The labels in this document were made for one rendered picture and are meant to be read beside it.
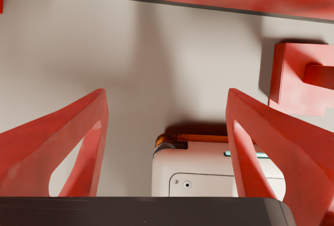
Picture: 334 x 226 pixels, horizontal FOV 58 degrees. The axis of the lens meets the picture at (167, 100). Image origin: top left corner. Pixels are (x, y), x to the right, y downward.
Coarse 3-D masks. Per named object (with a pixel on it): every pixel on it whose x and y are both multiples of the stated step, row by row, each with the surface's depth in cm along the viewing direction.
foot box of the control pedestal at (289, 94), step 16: (288, 48) 96; (304, 48) 96; (320, 48) 95; (272, 64) 109; (288, 64) 97; (304, 64) 96; (320, 64) 96; (272, 80) 107; (288, 80) 98; (272, 96) 106; (288, 96) 98; (304, 96) 98; (320, 96) 98; (288, 112) 110; (304, 112) 109; (320, 112) 109
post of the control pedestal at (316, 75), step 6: (306, 66) 96; (312, 66) 91; (318, 66) 87; (324, 66) 83; (330, 66) 83; (306, 72) 95; (312, 72) 91; (318, 72) 87; (324, 72) 83; (330, 72) 79; (306, 78) 95; (312, 78) 90; (318, 78) 86; (324, 78) 83; (330, 78) 79; (312, 84) 90; (318, 84) 86; (324, 84) 82; (330, 84) 79
